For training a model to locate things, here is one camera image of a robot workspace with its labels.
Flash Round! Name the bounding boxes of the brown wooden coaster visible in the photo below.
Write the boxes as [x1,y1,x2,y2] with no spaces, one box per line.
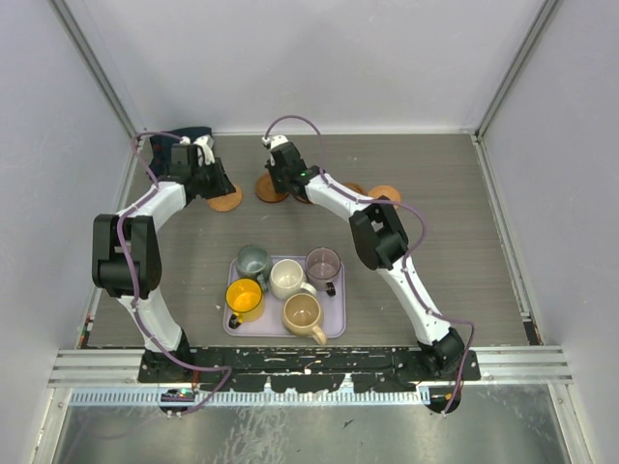
[343,182,367,195]
[292,194,312,204]
[254,172,289,203]

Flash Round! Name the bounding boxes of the woven rattan coaster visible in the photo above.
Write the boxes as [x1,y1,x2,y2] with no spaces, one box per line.
[368,185,401,210]
[207,184,243,213]

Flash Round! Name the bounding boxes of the purple transparent mug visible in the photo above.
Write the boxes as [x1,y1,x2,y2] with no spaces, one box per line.
[305,247,341,297]

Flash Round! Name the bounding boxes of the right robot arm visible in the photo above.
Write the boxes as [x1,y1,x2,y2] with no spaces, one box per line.
[262,135,468,381]

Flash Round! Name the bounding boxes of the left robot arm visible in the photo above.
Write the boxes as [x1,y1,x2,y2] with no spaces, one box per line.
[92,135,236,383]

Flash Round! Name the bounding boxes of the dark blue folded cloth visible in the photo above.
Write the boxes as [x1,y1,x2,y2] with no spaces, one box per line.
[149,126,212,178]

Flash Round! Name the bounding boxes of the grey-green ceramic mug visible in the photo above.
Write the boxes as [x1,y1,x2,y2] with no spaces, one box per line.
[235,245,273,286]

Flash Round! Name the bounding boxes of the white ceramic mug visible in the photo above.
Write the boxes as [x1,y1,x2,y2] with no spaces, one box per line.
[269,259,317,301]

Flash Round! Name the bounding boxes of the yellow transparent mug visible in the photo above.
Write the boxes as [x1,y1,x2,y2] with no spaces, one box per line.
[225,278,265,330]

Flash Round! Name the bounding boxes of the beige ceramic mug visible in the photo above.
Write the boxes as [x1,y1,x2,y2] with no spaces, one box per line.
[281,293,327,346]

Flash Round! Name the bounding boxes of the lavender plastic tray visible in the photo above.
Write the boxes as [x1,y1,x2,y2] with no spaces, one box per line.
[221,255,349,338]

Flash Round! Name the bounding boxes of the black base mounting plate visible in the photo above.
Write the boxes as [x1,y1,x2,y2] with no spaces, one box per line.
[137,345,483,393]

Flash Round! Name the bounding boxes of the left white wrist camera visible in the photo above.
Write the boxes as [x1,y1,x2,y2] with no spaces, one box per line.
[180,135,215,166]

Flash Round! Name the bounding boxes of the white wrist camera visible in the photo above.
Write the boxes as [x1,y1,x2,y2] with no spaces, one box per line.
[180,135,215,166]
[261,134,289,152]

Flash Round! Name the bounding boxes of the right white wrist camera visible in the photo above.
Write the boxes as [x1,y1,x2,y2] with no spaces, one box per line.
[261,134,289,152]

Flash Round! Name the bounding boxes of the slotted cable duct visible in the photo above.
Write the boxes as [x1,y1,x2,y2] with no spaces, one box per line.
[68,388,430,407]

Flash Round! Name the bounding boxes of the aluminium front rail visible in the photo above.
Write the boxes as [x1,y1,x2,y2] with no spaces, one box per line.
[47,345,574,388]

